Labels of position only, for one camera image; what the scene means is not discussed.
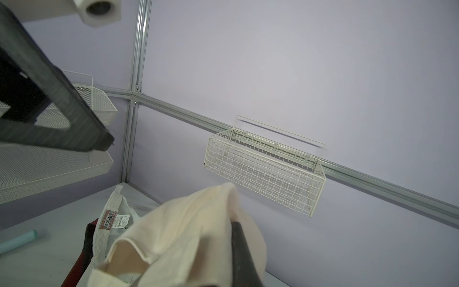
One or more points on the dark red baseball cap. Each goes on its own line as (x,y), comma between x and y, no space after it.
(84,259)

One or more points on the beige baseball cap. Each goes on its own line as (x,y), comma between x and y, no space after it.
(185,242)

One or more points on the light blue brush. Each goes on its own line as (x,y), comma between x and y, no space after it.
(18,241)

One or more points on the white baseball cap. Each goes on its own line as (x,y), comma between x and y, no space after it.
(116,217)

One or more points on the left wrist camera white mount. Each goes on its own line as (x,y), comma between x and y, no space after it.
(93,13)

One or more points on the white wire wall basket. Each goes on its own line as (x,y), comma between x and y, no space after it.
(282,166)

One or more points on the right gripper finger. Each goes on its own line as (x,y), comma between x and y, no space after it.
(244,271)

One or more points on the white mesh two-tier shelf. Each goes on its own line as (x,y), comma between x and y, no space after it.
(28,170)

